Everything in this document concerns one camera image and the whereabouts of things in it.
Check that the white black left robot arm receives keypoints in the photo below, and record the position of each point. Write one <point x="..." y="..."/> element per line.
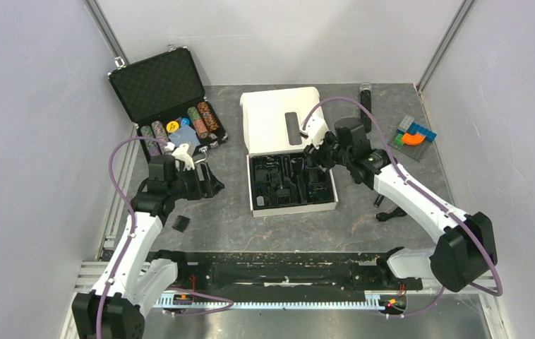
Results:
<point x="119" y="302"/>

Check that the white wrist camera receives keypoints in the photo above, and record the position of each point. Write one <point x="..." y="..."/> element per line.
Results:
<point x="314" y="131"/>
<point x="183" y="155"/>

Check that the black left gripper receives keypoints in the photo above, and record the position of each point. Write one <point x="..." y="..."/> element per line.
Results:
<point x="207" y="188"/>

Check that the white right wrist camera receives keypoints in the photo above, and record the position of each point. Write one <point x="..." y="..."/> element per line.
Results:
<point x="314" y="131"/>

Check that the black clipper comb guard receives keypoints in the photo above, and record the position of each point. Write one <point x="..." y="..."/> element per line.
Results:
<point x="181" y="223"/>

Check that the black poker chip case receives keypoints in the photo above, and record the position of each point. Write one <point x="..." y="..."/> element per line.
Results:
<point x="162" y="88"/>

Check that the aluminium frame rail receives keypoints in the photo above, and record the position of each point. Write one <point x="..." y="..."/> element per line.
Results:
<point x="288" y="296"/>

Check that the black glitter tube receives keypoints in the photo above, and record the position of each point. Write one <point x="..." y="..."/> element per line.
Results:
<point x="365" y="92"/>

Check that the colourful building block set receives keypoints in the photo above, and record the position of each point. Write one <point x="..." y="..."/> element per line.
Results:
<point x="412" y="139"/>

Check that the black comb in tray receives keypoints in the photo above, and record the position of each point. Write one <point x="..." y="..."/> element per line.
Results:
<point x="283" y="196"/>

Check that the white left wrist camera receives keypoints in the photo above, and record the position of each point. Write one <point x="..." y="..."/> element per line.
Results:
<point x="183" y="155"/>

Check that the white clipper kit box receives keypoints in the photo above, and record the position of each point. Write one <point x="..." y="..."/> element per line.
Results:
<point x="266" y="133"/>

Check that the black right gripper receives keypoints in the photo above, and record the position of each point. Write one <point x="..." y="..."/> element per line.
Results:
<point x="317" y="155"/>

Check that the small black cylinder adapter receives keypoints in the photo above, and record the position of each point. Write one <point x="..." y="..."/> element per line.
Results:
<point x="379" y="199"/>

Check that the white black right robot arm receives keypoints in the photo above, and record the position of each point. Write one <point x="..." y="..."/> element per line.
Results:
<point x="464" y="243"/>

